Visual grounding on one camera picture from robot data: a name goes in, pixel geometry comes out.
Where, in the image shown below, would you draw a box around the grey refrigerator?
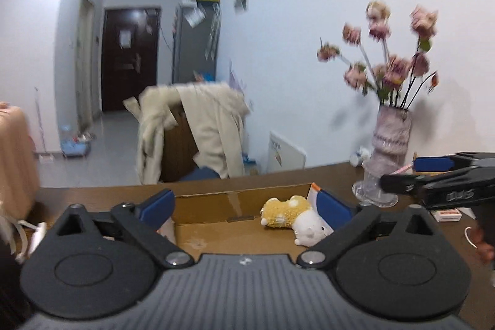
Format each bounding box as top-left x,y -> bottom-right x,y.
172,0 -> 222,84

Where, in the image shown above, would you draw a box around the brown wooden chair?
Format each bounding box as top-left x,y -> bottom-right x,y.
159,105 -> 198,182

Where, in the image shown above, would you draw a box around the person's right hand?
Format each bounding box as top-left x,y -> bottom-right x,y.
471,226 -> 494,264

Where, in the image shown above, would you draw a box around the white leaning board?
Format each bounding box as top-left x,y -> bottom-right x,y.
267,131 -> 306,174

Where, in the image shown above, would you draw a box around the pink glass flower vase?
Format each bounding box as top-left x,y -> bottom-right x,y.
352,105 -> 412,208

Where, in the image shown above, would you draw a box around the small red white box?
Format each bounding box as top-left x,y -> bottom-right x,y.
430,208 -> 462,223

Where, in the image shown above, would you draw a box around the dark brown entrance door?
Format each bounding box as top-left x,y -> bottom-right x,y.
101,7 -> 161,112

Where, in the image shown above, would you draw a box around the red orange cardboard box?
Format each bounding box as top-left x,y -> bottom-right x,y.
158,183 -> 325,260

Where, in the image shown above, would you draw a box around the beige coat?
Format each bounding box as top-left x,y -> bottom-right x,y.
123,82 -> 250,185

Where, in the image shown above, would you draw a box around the blue shoe rack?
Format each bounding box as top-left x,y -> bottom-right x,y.
60,126 -> 92,158

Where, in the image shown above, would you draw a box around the pink artificial flowers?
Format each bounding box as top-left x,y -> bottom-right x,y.
316,0 -> 439,110

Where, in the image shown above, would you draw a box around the yellow white plush dog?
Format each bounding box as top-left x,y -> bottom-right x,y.
260,195 -> 334,247

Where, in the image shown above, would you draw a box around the pink suitcase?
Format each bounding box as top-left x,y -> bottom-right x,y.
0,102 -> 40,219

